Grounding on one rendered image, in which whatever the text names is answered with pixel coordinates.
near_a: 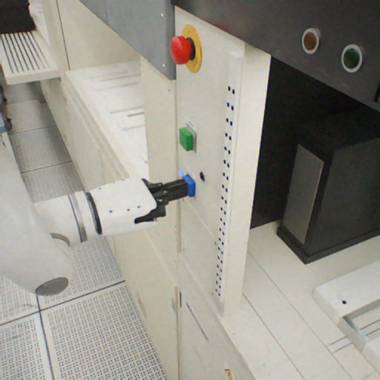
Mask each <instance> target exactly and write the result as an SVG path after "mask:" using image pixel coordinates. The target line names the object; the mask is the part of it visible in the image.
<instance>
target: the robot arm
mask: <svg viewBox="0 0 380 380"><path fill-rule="evenodd" d="M187 195H188V183H187V182H186V181H185V180H184V179H179V180H174V181H171V182H167V183H164V184H163V183H161V182H159V183H150V182H148V181H147V179H145V178H142V179H140V178H138V177H130V178H126V179H123V180H118V181H115V182H112V183H108V184H105V185H103V186H101V187H99V188H96V189H94V190H91V191H89V192H86V197H85V194H84V192H83V191H76V192H74V193H71V194H66V195H62V197H57V198H53V199H50V200H44V201H41V202H38V203H33V202H32V200H31V199H30V195H29V194H28V191H27V189H26V187H25V184H24V181H23V180H22V178H21V175H20V173H19V170H18V168H17V166H16V163H15V161H14V159H13V157H11V156H10V152H9V151H8V150H7V148H6V147H5V146H4V144H3V143H2V141H1V140H0V273H2V274H3V275H5V276H6V277H7V278H9V279H10V280H11V281H13V282H14V283H15V284H16V285H17V286H19V287H21V288H22V289H25V290H27V291H28V292H31V294H34V295H38V296H52V295H58V294H59V293H60V292H62V291H63V290H65V289H67V288H68V287H69V286H70V284H71V281H72V280H73V273H74V267H73V259H72V256H71V252H70V249H69V247H71V246H74V245H77V244H80V243H84V242H87V241H90V240H92V239H95V238H96V233H97V234H98V235H102V236H113V235H123V234H127V233H132V232H137V231H140V230H144V229H146V228H149V227H152V226H156V225H157V223H158V221H157V218H160V217H165V216H166V205H168V204H169V202H170V201H173V200H178V199H181V198H184V197H187ZM157 199H158V200H157Z"/></svg>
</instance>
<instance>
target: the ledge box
mask: <svg viewBox="0 0 380 380"><path fill-rule="evenodd" d="M29 6H30V2H29V0H0V34H3V33H18V32H26V31H32V30H33V26H32V20H31V16H30V9H29Z"/></svg>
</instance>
